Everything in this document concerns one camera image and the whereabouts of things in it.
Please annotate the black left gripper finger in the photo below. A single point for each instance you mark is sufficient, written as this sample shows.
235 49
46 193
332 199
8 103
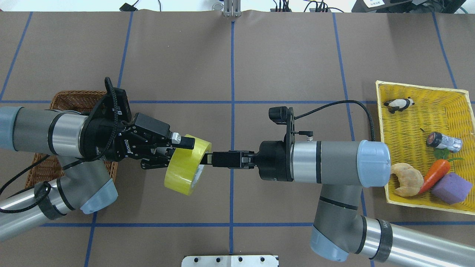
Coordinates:
159 160
182 142

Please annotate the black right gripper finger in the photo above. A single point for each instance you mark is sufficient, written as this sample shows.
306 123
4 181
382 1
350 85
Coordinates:
235 159

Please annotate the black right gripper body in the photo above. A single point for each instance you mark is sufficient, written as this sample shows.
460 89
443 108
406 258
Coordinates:
274 160

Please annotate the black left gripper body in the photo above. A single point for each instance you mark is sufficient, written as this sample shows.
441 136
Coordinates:
99 144

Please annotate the yellow tape roll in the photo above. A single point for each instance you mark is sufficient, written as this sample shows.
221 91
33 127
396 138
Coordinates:
185 168

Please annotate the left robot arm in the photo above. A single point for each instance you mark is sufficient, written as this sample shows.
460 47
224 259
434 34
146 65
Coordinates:
87 185

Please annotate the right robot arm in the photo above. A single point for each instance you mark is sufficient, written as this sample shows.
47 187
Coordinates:
344 169

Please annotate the brown wicker basket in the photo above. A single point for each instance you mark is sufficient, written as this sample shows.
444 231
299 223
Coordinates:
81 101

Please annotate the yellow plastic basket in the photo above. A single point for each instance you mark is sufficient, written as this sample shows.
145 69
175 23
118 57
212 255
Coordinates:
444 110

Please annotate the small black device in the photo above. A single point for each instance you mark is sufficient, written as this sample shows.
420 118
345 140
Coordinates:
127 8

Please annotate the panda figurine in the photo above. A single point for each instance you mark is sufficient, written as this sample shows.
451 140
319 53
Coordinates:
399 104

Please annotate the croissant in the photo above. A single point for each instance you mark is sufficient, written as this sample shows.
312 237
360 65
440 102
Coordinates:
410 179

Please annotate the toy carrot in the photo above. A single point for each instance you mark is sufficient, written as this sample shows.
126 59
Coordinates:
438 169

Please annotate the purple sponge block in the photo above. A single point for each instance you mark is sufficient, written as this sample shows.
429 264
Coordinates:
452 188

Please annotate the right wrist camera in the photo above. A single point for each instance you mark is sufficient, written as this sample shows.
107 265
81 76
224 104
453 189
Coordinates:
281 115

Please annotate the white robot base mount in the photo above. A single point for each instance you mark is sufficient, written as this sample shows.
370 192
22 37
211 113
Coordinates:
231 261

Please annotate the aluminium frame post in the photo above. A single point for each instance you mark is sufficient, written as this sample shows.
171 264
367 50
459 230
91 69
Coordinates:
229 8

